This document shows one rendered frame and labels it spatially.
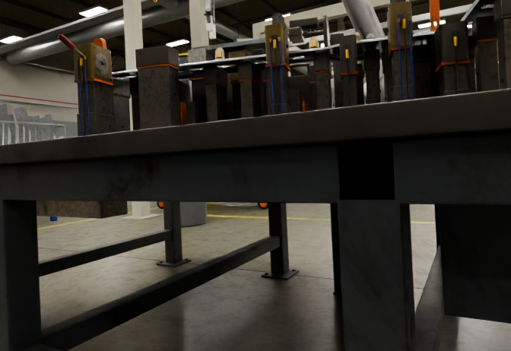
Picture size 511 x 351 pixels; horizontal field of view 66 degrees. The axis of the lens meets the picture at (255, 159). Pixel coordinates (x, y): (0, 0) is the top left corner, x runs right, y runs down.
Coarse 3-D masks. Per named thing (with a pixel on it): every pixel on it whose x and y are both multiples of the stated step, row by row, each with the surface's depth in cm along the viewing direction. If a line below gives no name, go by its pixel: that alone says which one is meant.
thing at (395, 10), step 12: (396, 12) 103; (408, 12) 103; (396, 24) 104; (408, 24) 103; (396, 36) 104; (408, 36) 103; (396, 48) 104; (408, 48) 103; (396, 60) 104; (408, 60) 104; (396, 72) 104; (408, 72) 104; (396, 84) 105; (408, 84) 104; (396, 96) 104; (408, 96) 102
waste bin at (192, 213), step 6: (180, 204) 407; (186, 204) 407; (192, 204) 409; (198, 204) 413; (204, 204) 420; (180, 210) 407; (186, 210) 407; (192, 210) 409; (198, 210) 413; (204, 210) 420; (180, 216) 408; (186, 216) 407; (192, 216) 409; (198, 216) 413; (204, 216) 420; (186, 222) 408; (192, 222) 409; (198, 222) 413; (204, 222) 420
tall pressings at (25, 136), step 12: (0, 108) 861; (0, 120) 857; (12, 120) 888; (24, 120) 917; (36, 120) 945; (48, 120) 973; (0, 132) 854; (12, 132) 885; (24, 132) 914; (48, 132) 942; (0, 144) 850
